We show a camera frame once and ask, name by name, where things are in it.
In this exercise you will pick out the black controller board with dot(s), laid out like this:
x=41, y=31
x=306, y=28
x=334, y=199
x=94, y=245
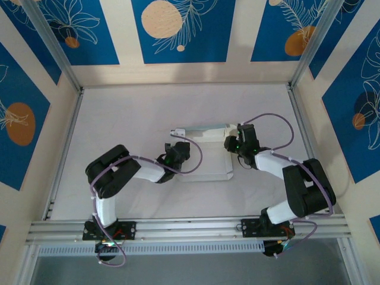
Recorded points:
x=274, y=248
x=107, y=248

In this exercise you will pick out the long aluminium base rail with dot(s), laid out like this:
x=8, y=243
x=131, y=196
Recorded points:
x=193, y=225

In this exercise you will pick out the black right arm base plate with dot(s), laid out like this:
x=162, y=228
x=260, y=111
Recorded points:
x=248, y=227

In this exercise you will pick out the white paper box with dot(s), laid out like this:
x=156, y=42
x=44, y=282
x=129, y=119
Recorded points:
x=207, y=160

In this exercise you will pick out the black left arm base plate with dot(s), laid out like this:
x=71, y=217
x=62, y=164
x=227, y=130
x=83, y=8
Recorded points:
x=130, y=230

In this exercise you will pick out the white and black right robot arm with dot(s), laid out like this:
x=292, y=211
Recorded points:
x=273, y=163

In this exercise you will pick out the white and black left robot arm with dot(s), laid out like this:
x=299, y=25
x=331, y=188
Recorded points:
x=148, y=170

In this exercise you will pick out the aluminium frame post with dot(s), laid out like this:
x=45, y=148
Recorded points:
x=53, y=44
x=314, y=38

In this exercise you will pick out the aluminium side rail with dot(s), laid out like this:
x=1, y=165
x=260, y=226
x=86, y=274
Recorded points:
x=300, y=118
x=72, y=124

